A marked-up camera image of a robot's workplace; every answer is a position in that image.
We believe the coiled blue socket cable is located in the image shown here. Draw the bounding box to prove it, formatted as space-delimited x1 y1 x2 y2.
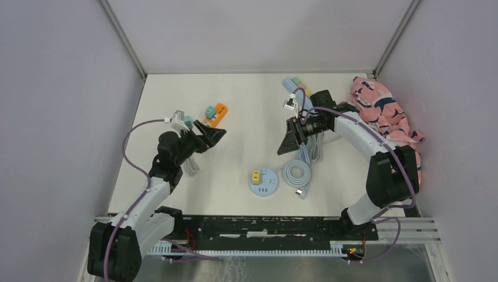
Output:
272 146 313 200

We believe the orange power strip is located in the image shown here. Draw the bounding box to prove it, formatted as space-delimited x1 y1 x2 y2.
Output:
202 103 228 127

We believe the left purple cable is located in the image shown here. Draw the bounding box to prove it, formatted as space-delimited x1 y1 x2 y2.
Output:
103 118 221 281

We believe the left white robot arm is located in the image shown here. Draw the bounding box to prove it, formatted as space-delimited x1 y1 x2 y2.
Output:
87 120 227 281

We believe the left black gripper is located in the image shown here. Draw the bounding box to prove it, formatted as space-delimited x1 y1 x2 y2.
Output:
174 120 226 166

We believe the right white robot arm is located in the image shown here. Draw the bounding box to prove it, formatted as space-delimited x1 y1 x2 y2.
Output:
277 88 419 240

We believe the round blue power socket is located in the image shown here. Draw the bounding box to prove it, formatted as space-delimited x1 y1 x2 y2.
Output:
248 167 278 197

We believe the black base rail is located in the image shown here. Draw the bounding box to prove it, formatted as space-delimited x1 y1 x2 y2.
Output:
167 215 379 251

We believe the long blue power strip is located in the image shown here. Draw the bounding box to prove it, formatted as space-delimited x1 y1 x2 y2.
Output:
282 77 312 111

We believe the yellow USB charger plug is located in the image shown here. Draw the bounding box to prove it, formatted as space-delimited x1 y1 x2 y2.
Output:
251 170 261 185

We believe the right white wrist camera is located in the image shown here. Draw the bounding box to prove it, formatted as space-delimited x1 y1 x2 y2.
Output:
283 93 299 118

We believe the grey cable of white strip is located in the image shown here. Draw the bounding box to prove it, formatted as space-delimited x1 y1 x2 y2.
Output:
310 132 343 162

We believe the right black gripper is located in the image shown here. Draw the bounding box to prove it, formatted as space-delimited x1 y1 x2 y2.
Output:
277 116 329 155

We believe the blue bundled strip cable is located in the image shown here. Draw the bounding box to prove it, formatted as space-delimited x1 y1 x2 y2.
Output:
297 136 314 165

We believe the teal plug on orange strip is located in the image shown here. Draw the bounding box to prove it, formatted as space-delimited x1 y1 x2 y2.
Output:
205 106 217 120

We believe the teal USB charger plug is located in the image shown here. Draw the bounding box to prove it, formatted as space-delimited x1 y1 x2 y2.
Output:
183 115 193 129

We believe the pink patterned cloth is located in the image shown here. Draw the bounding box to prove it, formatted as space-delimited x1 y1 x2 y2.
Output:
337 76 426 192

